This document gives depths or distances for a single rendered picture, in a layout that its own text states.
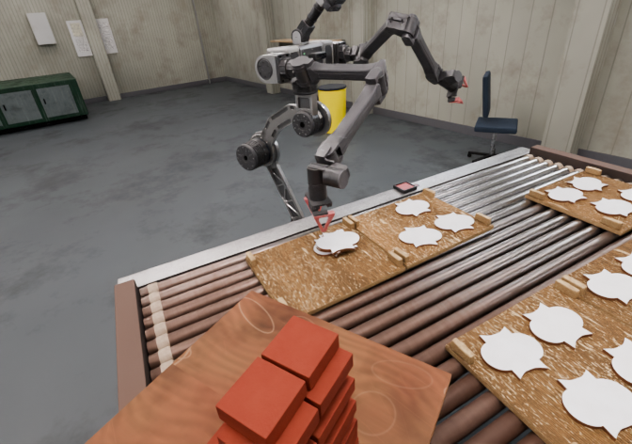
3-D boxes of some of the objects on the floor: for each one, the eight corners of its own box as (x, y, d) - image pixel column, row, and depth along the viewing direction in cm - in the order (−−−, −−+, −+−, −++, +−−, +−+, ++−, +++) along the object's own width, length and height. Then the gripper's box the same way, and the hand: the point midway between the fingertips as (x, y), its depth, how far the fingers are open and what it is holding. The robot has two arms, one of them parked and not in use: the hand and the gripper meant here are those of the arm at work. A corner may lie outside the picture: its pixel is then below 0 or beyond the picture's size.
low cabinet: (82, 105, 921) (69, 71, 881) (90, 118, 778) (75, 78, 739) (-23, 123, 818) (-42, 86, 779) (-34, 142, 676) (-59, 97, 637)
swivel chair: (522, 159, 412) (541, 72, 366) (503, 174, 381) (521, 81, 336) (475, 150, 449) (487, 70, 403) (454, 163, 418) (465, 77, 373)
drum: (353, 129, 565) (352, 85, 533) (331, 135, 543) (329, 89, 511) (336, 124, 596) (334, 82, 564) (314, 131, 574) (311, 87, 542)
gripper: (301, 174, 115) (305, 215, 123) (311, 192, 103) (315, 237, 110) (322, 171, 117) (323, 213, 124) (334, 188, 104) (336, 233, 112)
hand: (320, 222), depth 117 cm, fingers open, 9 cm apart
